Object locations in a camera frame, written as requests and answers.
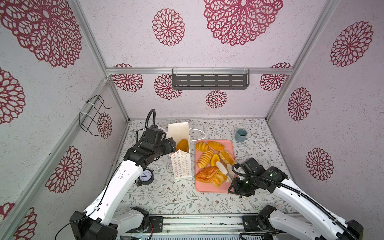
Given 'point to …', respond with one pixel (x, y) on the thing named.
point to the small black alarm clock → (146, 177)
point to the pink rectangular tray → (202, 160)
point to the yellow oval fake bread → (214, 159)
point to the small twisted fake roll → (220, 178)
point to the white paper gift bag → (179, 132)
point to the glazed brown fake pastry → (207, 174)
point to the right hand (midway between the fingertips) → (229, 190)
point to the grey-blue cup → (241, 135)
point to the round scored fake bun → (202, 146)
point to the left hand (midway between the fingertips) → (168, 147)
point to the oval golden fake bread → (215, 146)
